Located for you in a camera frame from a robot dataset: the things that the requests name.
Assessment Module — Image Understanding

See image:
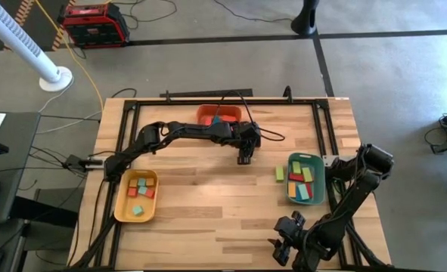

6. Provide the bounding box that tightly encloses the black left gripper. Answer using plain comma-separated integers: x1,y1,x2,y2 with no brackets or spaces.
230,122,262,165

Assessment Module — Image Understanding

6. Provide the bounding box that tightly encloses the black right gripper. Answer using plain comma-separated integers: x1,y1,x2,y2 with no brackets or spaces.
267,211,308,248

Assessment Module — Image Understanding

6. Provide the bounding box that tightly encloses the teal block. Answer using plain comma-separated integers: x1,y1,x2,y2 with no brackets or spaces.
296,183,310,201

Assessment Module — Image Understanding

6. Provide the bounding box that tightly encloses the orange plastic bin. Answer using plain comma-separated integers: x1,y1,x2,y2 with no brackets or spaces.
196,104,243,128

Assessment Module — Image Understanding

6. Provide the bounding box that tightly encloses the teal plastic bin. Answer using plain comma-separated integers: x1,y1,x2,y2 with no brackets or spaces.
286,152,326,206

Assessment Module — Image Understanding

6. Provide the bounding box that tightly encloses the yellow plastic bin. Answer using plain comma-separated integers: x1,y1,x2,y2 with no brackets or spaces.
113,168,160,224

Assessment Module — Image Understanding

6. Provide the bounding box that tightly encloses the black stand base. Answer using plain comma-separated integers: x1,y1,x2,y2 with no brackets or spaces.
290,0,321,38

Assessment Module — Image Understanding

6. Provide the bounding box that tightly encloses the dark grey side table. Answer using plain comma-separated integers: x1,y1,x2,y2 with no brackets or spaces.
0,111,42,227

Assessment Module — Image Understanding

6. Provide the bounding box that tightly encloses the black hazard striped mat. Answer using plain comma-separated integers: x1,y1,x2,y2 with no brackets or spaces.
0,0,79,52

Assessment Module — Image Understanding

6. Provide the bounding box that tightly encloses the white tower fan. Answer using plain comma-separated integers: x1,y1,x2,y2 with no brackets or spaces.
0,0,74,93

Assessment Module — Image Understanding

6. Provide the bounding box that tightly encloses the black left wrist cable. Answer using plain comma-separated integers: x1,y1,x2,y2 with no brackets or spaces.
211,90,286,143

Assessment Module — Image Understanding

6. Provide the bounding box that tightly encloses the black flat rail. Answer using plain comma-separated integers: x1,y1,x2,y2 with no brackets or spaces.
160,88,254,99

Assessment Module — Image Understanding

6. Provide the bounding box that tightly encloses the black aluminium table frame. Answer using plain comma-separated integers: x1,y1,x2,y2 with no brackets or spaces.
67,85,393,272

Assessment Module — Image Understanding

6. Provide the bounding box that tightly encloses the black floor cable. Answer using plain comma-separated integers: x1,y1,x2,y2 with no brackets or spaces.
111,0,178,30
213,0,296,23

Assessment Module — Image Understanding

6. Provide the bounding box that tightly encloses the yellow cable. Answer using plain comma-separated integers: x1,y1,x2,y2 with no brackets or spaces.
35,0,105,113

